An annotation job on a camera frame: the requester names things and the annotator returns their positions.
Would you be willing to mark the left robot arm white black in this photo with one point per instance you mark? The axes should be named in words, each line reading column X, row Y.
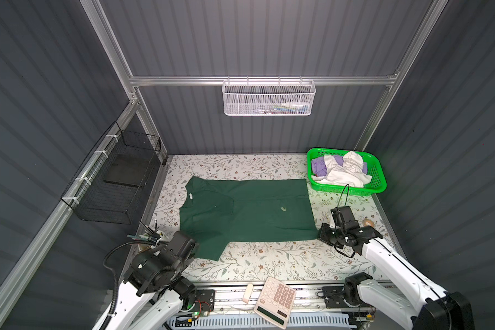
column 153, row 289

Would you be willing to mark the black wire wall basket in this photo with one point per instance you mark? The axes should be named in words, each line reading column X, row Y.
column 117, row 183

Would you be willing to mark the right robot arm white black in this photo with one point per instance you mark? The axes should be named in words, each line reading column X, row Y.
column 423, row 303

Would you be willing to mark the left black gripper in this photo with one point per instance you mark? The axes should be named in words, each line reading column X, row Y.
column 190, row 259

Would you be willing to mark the small white eraser block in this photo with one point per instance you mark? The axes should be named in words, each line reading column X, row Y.
column 247, row 293

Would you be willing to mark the white t shirt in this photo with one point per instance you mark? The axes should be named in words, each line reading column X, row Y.
column 353, row 182

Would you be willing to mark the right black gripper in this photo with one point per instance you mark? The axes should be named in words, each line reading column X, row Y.
column 322, row 234

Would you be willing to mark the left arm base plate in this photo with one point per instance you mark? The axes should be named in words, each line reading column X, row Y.
column 199, row 301

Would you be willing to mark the brown tape roll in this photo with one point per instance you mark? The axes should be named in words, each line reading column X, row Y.
column 368, row 222

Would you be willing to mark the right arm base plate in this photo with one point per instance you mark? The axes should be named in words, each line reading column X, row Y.
column 341, row 297

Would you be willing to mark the green plastic laundry basket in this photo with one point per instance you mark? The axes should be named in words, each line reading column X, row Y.
column 377, row 185

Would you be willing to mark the dark green t shirt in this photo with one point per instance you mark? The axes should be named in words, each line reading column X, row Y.
column 218, row 212

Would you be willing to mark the white wire wall basket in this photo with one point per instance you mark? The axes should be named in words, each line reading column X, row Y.
column 268, row 97

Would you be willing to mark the pink white calculator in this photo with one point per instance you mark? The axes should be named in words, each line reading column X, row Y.
column 275, row 302

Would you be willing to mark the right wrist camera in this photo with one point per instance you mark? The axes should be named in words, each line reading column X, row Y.
column 343, row 218

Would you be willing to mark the white pen cup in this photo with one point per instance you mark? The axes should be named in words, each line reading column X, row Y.
column 147, row 237

